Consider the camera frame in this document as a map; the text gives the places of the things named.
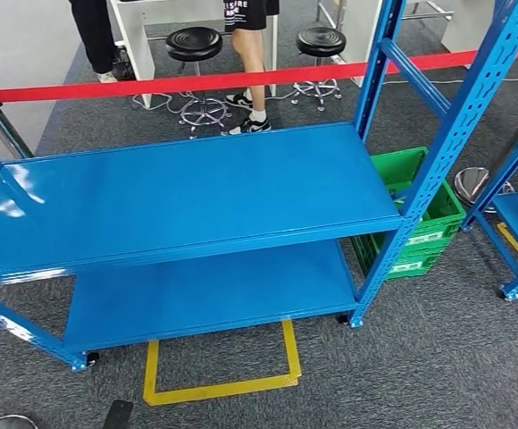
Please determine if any large blue metal shelf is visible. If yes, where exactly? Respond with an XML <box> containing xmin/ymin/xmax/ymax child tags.
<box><xmin>0</xmin><ymin>0</ymin><xmax>518</xmax><ymax>373</ymax></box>

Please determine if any red barrier belt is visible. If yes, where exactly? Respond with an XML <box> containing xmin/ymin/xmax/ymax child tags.
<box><xmin>0</xmin><ymin>41</ymin><xmax>518</xmax><ymax>105</ymax></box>

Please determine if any person in shorts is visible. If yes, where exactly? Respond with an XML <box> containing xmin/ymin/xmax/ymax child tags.
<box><xmin>221</xmin><ymin>0</ymin><xmax>281</xmax><ymax>136</ymax></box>

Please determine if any black round stool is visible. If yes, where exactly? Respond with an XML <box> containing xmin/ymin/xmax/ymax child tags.
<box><xmin>165</xmin><ymin>26</ymin><xmax>233</xmax><ymax>140</ymax></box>
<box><xmin>291</xmin><ymin>26</ymin><xmax>347</xmax><ymax>113</ymax></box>

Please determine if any white desk panel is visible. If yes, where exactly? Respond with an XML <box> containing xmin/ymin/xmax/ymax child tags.
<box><xmin>340</xmin><ymin>0</ymin><xmax>378</xmax><ymax>66</ymax></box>
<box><xmin>441</xmin><ymin>0</ymin><xmax>510</xmax><ymax>55</ymax></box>

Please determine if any green plastic crate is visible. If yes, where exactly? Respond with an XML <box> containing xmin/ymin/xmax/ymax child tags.
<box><xmin>369</xmin><ymin>147</ymin><xmax>467</xmax><ymax>253</ymax></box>
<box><xmin>351</xmin><ymin>233</ymin><xmax>450</xmax><ymax>281</ymax></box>

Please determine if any chrome stanchion with round base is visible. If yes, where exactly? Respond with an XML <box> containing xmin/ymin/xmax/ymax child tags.
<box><xmin>454</xmin><ymin>88</ymin><xmax>518</xmax><ymax>215</ymax></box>

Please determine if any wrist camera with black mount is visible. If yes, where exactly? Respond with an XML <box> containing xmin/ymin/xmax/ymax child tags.
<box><xmin>103</xmin><ymin>400</ymin><xmax>134</xmax><ymax>429</ymax></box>

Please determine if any chrome stanchion post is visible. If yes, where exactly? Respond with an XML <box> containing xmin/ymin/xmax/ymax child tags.
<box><xmin>0</xmin><ymin>82</ymin><xmax>35</xmax><ymax>161</ymax></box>

